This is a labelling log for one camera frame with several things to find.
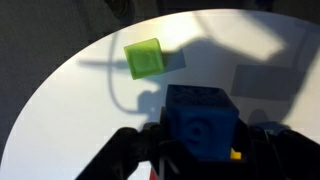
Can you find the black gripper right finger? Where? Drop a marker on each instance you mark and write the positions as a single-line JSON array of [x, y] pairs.
[[271, 151]]

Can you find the orange block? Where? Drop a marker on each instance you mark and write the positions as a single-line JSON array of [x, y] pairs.
[[233, 156]]

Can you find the blue block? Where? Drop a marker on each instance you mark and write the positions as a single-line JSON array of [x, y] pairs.
[[203, 119]]

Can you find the green block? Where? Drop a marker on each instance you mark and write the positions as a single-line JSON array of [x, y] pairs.
[[144, 58]]

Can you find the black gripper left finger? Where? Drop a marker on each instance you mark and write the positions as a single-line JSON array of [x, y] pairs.
[[121, 155]]

